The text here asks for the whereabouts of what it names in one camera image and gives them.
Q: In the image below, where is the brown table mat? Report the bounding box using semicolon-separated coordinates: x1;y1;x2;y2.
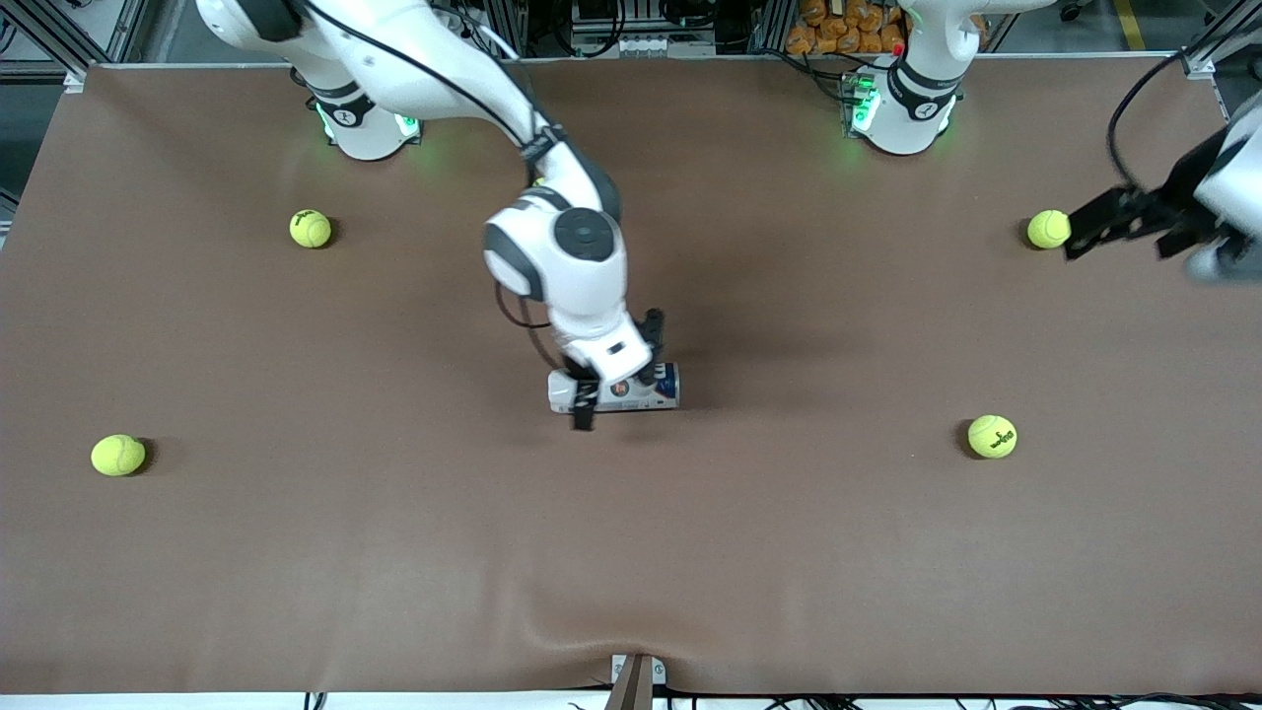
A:
0;54;1262;696

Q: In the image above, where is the aluminium frame strut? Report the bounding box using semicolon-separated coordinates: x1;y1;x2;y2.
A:
1178;0;1262;80
0;0;149;85

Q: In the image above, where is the white blue tennis ball can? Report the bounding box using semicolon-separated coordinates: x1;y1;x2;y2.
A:
547;362;681;415

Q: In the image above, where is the bag of orange items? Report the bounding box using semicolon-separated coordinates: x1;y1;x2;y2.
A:
786;0;913;57

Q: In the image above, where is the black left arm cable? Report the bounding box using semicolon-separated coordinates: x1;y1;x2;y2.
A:
1106;51;1189;193

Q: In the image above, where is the dark electronics box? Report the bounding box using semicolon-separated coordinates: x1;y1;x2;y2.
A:
570;0;718;58

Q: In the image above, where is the grey table clamp bracket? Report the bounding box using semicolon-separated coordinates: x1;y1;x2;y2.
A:
609;653;667;710

